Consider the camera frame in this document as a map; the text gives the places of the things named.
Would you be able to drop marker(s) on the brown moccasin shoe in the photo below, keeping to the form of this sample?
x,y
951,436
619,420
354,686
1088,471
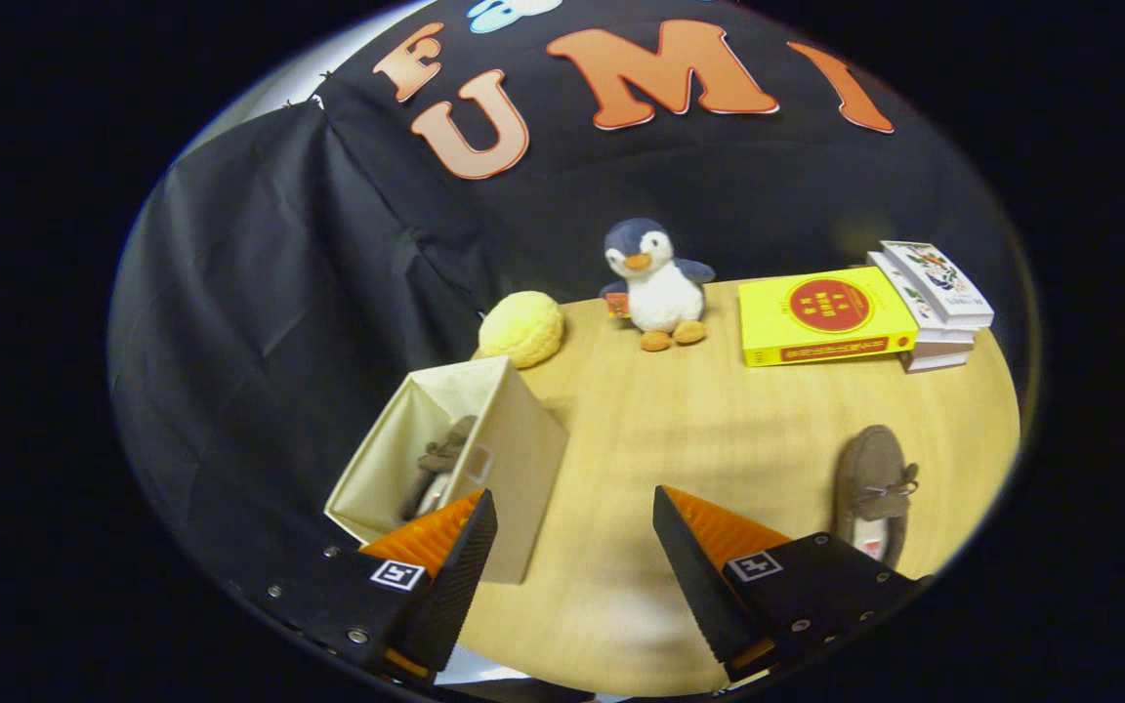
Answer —
x,y
436,459
870,459

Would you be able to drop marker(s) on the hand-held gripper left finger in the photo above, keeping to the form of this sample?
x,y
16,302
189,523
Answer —
x,y
460,586

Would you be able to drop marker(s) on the blue white penguin plush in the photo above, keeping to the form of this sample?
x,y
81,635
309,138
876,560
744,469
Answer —
x,y
665,293

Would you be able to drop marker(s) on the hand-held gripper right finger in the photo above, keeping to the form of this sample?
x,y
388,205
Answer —
x,y
694,586

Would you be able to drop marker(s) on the illustrated white book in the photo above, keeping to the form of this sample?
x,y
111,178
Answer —
x,y
938,278

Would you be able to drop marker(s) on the yellow book red circle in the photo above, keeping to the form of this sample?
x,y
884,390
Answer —
x,y
768,327

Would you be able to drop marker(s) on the beige fabric storage box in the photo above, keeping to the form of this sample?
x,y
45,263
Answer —
x,y
523,469

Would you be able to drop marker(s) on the yellow round plush toy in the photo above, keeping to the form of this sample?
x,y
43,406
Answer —
x,y
521,329

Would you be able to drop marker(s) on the white book pinkish spine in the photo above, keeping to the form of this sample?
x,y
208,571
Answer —
x,y
934,357

